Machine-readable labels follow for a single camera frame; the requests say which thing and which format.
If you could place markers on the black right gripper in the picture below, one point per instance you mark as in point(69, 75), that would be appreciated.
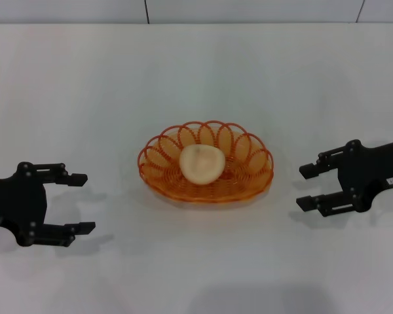
point(373, 173)

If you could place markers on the pale round bread bun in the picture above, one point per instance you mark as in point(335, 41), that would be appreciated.
point(201, 165)

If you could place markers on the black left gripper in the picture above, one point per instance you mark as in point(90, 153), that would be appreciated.
point(19, 199)

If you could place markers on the orange woven plastic basket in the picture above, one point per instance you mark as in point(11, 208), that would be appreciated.
point(249, 176)

